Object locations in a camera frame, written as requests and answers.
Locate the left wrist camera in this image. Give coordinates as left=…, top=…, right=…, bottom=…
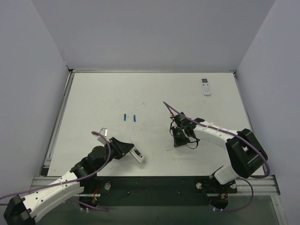
left=92, top=127, right=108, bottom=145

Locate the small white remote control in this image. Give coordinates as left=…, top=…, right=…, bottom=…
left=201, top=78, right=211, bottom=96

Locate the purple camera cable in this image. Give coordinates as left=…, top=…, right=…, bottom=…
left=163, top=101, right=270, bottom=179
left=0, top=131, right=112, bottom=204

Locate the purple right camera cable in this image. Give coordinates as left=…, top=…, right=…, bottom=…
left=163, top=101, right=270, bottom=179

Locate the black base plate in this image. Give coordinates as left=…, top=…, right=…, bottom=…
left=79, top=176, right=237, bottom=208

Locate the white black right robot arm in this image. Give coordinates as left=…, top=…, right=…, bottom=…
left=169, top=113, right=268, bottom=185

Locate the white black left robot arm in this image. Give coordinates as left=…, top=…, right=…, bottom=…
left=3, top=137, right=135, bottom=225

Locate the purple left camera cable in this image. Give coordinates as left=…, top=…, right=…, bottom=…
left=0, top=131, right=112, bottom=204

